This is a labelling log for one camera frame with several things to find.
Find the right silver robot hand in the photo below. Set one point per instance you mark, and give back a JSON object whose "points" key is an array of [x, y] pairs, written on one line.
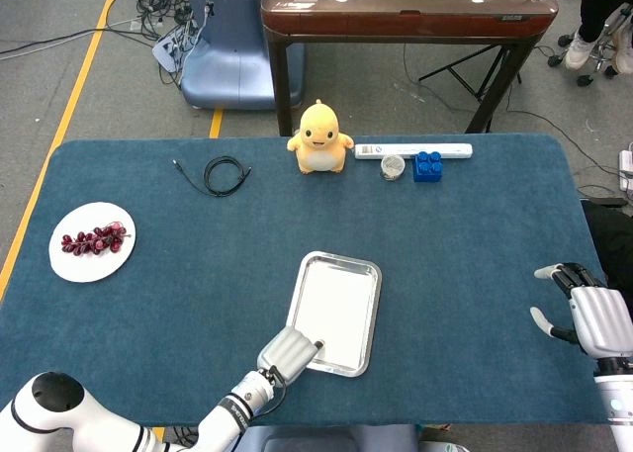
{"points": [[601, 318]]}

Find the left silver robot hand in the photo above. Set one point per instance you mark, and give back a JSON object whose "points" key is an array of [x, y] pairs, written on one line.
{"points": [[289, 355]]}

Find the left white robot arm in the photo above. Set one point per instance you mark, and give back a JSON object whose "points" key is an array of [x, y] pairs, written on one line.
{"points": [[232, 407]]}

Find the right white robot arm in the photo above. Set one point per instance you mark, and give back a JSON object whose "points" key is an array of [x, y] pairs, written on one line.
{"points": [[615, 402]]}

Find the silver metal tray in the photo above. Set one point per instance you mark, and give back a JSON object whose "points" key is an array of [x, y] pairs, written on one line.
{"points": [[373, 298]]}

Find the black fabric object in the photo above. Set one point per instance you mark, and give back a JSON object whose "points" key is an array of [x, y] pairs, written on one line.
{"points": [[613, 244]]}

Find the blue grey robot torso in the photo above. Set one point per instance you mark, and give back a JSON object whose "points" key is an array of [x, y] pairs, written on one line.
{"points": [[321, 442]]}

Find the white power strip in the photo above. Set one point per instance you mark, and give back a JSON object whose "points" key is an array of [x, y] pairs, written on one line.
{"points": [[627, 167], [455, 151]]}

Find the yellow plush dinosaur toy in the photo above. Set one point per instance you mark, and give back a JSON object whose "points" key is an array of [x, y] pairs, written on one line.
{"points": [[321, 145]]}

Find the white round plate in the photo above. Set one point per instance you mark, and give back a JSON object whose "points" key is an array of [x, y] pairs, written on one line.
{"points": [[94, 266]]}

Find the small clear jar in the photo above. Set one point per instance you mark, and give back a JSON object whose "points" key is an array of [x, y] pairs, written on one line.
{"points": [[393, 167]]}

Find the blue building block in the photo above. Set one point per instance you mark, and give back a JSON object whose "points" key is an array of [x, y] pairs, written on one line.
{"points": [[427, 172]]}

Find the red grape bunch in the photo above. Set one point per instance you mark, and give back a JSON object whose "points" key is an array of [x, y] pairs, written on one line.
{"points": [[94, 239]]}

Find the office chair with castors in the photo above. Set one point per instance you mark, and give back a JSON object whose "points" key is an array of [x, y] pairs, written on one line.
{"points": [[605, 51]]}

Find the blue grey machine base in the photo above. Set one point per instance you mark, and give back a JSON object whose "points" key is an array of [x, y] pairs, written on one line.
{"points": [[232, 71]]}

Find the person in black clothes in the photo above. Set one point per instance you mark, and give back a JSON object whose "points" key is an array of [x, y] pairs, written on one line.
{"points": [[598, 7]]}

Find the brown mahjong table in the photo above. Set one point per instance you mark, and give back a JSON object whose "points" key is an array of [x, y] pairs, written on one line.
{"points": [[395, 22]]}

